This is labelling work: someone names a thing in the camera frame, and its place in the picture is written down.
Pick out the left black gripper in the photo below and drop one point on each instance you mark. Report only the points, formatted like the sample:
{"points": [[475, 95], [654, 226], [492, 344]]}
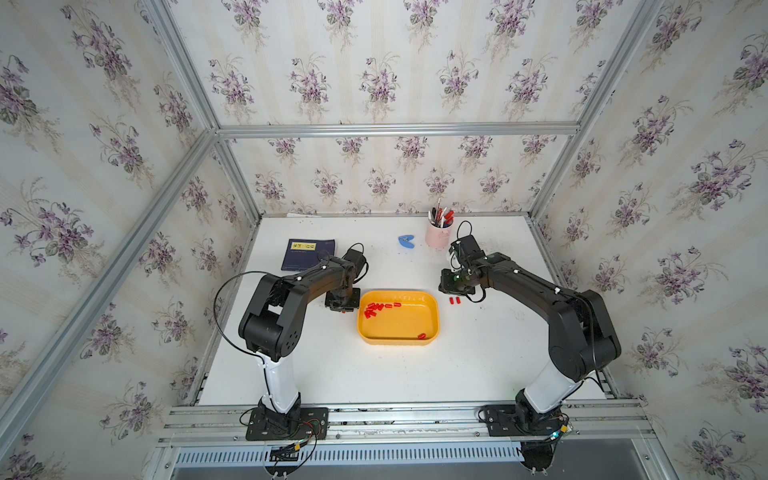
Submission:
{"points": [[350, 308]]}

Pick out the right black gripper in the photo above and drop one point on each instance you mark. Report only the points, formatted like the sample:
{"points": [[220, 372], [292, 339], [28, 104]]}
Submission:
{"points": [[444, 285]]}

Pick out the yellow plastic storage box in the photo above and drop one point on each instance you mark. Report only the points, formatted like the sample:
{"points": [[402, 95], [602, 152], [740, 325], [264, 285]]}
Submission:
{"points": [[400, 326]]}

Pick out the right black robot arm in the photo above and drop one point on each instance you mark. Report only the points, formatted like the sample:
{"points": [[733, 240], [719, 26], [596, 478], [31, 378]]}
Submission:
{"points": [[581, 335]]}

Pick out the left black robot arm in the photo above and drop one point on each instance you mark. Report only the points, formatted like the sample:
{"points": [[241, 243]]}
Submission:
{"points": [[273, 321]]}

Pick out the red sleeves cluster in box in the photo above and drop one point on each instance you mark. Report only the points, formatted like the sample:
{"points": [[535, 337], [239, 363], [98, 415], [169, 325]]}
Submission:
{"points": [[374, 309]]}

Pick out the pink pen cup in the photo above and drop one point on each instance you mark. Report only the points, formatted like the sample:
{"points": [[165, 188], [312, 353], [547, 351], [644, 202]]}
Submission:
{"points": [[440, 222]]}

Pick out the dark blue notebook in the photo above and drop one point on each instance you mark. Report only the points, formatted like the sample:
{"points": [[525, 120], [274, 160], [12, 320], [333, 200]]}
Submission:
{"points": [[303, 254]]}

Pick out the blue plastic clip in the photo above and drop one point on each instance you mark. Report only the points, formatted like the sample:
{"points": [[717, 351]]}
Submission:
{"points": [[406, 241]]}

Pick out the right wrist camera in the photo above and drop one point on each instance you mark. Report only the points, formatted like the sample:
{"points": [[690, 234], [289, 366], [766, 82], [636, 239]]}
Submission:
{"points": [[465, 251]]}

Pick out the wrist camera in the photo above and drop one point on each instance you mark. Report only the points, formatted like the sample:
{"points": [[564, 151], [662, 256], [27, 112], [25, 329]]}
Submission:
{"points": [[359, 264], [465, 251]]}

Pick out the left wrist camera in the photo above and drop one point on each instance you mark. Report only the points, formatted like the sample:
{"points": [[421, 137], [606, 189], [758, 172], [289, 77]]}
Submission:
{"points": [[359, 264]]}

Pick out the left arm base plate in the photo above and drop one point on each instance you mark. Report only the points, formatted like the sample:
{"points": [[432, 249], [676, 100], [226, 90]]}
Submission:
{"points": [[298, 424]]}

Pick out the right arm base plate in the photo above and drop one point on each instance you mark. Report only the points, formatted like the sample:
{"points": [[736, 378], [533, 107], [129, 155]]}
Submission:
{"points": [[513, 420]]}

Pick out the aluminium front rail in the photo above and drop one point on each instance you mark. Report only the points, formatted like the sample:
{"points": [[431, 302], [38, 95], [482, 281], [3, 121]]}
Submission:
{"points": [[390, 434]]}

